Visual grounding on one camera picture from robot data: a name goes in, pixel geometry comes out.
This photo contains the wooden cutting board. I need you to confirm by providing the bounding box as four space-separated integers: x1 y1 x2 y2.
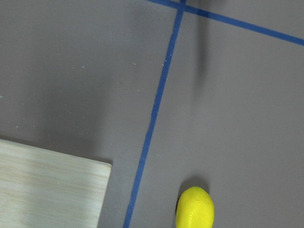
0 140 112 228

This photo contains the yellow lemon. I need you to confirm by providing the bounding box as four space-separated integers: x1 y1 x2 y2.
175 186 215 228

